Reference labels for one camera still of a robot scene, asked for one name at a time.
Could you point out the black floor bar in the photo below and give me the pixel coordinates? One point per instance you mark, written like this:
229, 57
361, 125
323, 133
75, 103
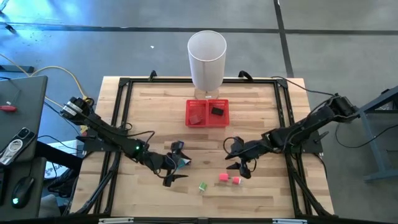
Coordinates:
17, 68

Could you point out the black rectangular box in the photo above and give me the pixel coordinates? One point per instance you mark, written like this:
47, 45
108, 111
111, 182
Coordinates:
217, 111

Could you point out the red rectangular box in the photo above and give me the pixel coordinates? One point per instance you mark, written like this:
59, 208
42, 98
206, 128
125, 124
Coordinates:
195, 120

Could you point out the white printed box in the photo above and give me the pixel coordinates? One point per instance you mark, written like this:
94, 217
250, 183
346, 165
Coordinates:
53, 169

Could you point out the black frame clamp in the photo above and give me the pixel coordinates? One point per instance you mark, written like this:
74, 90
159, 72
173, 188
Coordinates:
245, 74
152, 74

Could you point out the red plastic mesh basket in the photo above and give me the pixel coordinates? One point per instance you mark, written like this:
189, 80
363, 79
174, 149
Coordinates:
222, 122
203, 107

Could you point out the dark grey side desk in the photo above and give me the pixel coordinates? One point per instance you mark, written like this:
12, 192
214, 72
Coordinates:
28, 124

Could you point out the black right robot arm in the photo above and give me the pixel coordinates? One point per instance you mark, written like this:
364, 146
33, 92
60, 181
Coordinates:
311, 124

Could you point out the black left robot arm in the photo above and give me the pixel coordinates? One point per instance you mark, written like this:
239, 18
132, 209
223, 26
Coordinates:
102, 133

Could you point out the white and black charger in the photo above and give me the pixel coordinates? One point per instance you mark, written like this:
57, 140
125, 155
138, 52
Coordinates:
188, 161

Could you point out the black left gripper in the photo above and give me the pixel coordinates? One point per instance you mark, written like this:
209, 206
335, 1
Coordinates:
155, 162

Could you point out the green and white charger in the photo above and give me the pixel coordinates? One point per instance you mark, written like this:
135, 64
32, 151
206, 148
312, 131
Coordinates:
203, 186

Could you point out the pink charger with paper sticker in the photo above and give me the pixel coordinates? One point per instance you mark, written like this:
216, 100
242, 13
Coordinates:
223, 177

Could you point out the smartphone in clear case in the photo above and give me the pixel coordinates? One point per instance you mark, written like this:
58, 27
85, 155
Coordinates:
18, 143

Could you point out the white table bracket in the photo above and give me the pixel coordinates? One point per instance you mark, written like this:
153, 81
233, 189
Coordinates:
289, 221
115, 220

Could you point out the black metal table frame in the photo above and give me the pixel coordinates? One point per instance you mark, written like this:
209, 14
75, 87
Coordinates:
155, 80

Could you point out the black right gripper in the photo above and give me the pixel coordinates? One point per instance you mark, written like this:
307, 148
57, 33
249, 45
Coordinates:
252, 150

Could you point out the pink USB wall charger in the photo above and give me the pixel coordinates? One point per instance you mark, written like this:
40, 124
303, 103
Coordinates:
236, 180

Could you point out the black computer mouse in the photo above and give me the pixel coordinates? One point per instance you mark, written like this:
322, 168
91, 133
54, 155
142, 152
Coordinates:
22, 191

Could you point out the dark blue digital timer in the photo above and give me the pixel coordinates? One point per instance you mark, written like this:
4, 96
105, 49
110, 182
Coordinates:
181, 144

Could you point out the teal digital timer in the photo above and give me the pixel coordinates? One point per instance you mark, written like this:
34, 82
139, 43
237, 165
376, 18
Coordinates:
182, 165

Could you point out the grey blue metal table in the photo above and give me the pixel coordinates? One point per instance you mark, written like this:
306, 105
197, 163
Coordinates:
374, 146

